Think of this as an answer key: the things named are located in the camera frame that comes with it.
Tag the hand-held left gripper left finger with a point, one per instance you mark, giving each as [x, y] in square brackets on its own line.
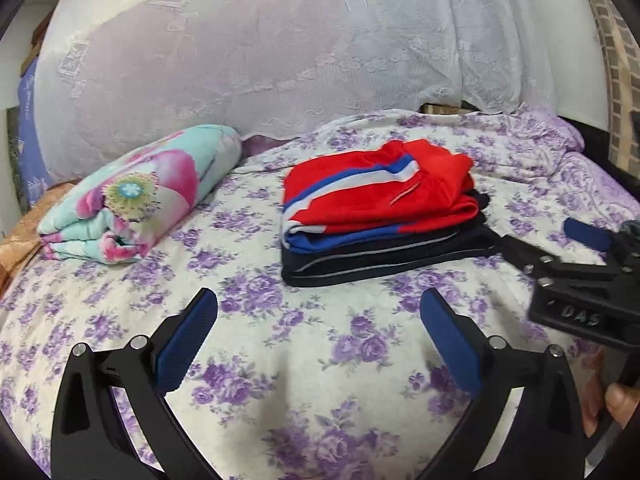
[187, 345]

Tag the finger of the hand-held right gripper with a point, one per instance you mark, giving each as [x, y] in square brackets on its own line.
[520, 250]
[587, 234]

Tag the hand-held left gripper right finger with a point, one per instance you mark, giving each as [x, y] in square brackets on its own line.
[452, 342]

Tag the dark navy pants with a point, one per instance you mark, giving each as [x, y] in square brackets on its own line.
[380, 260]

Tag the red pants with striped side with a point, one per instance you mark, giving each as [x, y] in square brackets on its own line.
[370, 195]

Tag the person's right hand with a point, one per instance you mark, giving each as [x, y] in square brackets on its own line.
[622, 402]

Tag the folded teal pink floral blanket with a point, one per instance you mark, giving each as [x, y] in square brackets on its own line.
[160, 180]

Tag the beige striped cloth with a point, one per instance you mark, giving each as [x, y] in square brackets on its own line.
[620, 60]

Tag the golden brown satin cloth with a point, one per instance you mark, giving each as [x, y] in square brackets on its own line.
[25, 245]

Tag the blue floral pillow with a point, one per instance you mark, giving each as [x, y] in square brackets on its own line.
[31, 125]

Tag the white lace cover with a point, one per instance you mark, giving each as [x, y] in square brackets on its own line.
[250, 50]

